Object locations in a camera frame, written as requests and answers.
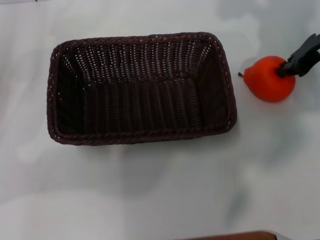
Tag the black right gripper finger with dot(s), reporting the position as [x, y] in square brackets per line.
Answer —
[298, 67]
[306, 47]

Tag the red toy pear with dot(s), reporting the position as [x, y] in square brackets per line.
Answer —
[262, 80]

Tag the dark brown woven basket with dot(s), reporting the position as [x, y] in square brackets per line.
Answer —
[140, 100]

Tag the brown wooden edge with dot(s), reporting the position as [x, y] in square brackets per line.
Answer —
[232, 236]

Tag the white tablecloth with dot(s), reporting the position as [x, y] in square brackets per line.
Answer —
[125, 187]

